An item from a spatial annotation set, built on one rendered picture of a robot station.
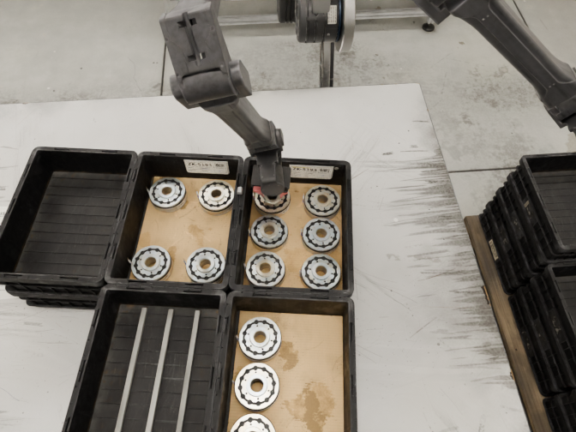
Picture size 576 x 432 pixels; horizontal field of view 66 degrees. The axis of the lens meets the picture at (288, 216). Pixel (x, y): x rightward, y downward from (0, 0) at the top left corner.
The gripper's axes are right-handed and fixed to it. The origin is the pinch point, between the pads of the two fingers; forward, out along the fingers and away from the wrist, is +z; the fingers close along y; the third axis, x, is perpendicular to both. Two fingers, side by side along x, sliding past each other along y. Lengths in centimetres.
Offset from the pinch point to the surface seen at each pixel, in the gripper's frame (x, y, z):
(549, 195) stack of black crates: 33, 103, 39
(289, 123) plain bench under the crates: 42.1, 1.8, 17.6
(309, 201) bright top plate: -0.8, 10.7, 1.5
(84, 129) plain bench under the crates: 33, -71, 17
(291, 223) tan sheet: -6.6, 5.8, 4.2
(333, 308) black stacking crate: -32.3, 17.9, -1.1
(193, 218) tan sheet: -7.2, -22.0, 4.0
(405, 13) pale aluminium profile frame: 190, 65, 76
